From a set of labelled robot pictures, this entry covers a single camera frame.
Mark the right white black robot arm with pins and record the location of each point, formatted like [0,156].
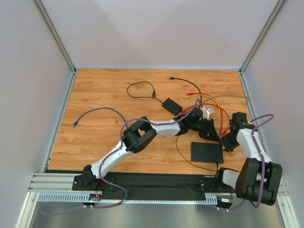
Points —
[259,179]

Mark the black power adapter brick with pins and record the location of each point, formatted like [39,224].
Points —
[172,107]

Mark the grey slotted cable duct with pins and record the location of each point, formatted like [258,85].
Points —
[87,198]

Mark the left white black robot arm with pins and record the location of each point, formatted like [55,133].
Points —
[136,134]

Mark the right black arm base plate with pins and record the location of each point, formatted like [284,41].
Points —
[212,184]

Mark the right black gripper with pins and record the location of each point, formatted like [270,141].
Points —
[229,143]

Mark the aluminium frame post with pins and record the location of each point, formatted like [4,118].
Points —
[264,31]
[53,31]

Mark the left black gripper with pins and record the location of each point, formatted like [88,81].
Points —
[208,128]

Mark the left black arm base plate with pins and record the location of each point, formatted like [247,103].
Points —
[96,185]

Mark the right aluminium frame post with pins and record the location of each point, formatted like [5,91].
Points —
[264,31]

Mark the left aluminium frame post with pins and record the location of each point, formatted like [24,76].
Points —
[53,31]

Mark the black network switch box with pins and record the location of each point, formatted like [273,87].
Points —
[206,152]

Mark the aluminium front rail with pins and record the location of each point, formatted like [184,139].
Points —
[53,182]

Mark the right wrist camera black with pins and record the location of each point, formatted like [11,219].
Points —
[239,120]

